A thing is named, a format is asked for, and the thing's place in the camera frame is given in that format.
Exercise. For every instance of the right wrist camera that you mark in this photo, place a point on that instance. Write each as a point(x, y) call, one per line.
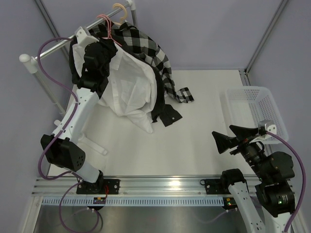
point(267, 126)

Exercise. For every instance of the pink wire hanger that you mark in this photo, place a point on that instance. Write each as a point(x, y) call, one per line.
point(108, 28)

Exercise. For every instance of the white plastic basket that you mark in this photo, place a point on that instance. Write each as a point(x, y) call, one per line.
point(249, 105)

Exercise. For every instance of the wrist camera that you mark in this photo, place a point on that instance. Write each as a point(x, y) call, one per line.
point(84, 37)
point(267, 126)

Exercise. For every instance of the white slotted cable duct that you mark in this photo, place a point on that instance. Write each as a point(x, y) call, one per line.
point(134, 201)

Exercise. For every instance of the black white checkered shirt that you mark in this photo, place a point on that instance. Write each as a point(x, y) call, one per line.
point(145, 48)

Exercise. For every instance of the aluminium mounting rail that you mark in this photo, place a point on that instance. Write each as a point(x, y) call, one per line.
point(150, 186)

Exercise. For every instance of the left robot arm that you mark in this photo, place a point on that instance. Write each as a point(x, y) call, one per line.
point(61, 149)

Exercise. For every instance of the black pinstripe shirt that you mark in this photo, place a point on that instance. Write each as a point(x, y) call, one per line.
point(166, 114)

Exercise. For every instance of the metal clothes rack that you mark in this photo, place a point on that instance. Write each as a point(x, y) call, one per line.
point(30, 63)

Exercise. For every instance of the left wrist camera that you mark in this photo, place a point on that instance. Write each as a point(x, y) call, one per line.
point(84, 37)

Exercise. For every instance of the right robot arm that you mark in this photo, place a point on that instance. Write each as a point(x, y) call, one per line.
point(274, 171)

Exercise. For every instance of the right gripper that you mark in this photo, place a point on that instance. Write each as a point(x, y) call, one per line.
point(224, 142)

